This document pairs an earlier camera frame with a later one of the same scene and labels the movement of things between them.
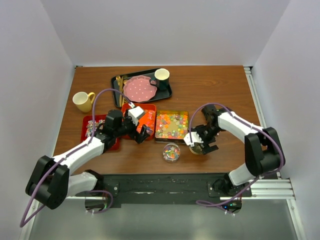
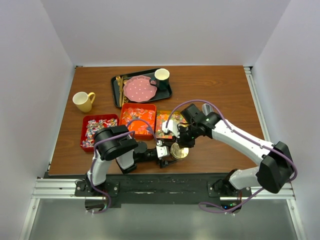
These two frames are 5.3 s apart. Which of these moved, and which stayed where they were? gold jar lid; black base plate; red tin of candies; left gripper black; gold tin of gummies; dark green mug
Moved: gold jar lid; left gripper black
Stayed: dark green mug; black base plate; gold tin of gummies; red tin of candies
